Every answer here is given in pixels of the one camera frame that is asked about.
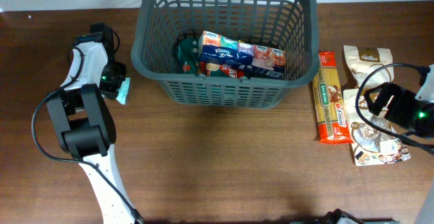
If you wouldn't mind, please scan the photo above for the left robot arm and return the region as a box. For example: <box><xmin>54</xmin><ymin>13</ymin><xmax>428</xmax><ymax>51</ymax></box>
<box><xmin>43</xmin><ymin>23</ymin><xmax>144</xmax><ymax>223</ymax></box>

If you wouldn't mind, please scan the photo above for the Pantree white grain pouch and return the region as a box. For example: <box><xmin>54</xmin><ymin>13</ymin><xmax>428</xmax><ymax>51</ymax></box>
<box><xmin>343</xmin><ymin>45</ymin><xmax>394</xmax><ymax>89</ymax></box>

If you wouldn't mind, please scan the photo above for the Kleenex tissue multipack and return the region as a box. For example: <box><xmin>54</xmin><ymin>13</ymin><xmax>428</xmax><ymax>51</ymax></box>
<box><xmin>198</xmin><ymin>31</ymin><xmax>286</xmax><ymax>79</ymax></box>

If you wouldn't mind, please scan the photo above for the teal wet wipes packet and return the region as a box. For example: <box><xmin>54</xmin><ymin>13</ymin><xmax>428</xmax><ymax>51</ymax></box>
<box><xmin>116</xmin><ymin>77</ymin><xmax>130</xmax><ymax>105</ymax></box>

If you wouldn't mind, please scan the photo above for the Pantree mushroom pouch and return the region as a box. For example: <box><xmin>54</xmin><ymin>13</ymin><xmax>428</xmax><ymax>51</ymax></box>
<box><xmin>343</xmin><ymin>89</ymin><xmax>411</xmax><ymax>166</ymax></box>

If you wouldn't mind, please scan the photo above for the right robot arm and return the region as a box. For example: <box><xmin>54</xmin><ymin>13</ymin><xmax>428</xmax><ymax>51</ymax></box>
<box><xmin>356</xmin><ymin>63</ymin><xmax>433</xmax><ymax>155</ymax></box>

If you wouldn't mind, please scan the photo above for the San Remo spaghetti packet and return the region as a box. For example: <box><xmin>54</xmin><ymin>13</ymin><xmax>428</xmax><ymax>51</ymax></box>
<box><xmin>312</xmin><ymin>51</ymin><xmax>352</xmax><ymax>145</ymax></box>

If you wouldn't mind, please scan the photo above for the grey plastic basket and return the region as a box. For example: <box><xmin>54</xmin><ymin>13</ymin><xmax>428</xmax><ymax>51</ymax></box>
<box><xmin>131</xmin><ymin>0</ymin><xmax>319</xmax><ymax>109</ymax></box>

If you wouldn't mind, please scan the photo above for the green Nescafe coffee bag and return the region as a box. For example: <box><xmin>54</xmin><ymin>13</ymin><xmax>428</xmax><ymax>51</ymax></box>
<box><xmin>172</xmin><ymin>37</ymin><xmax>250</xmax><ymax>79</ymax></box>

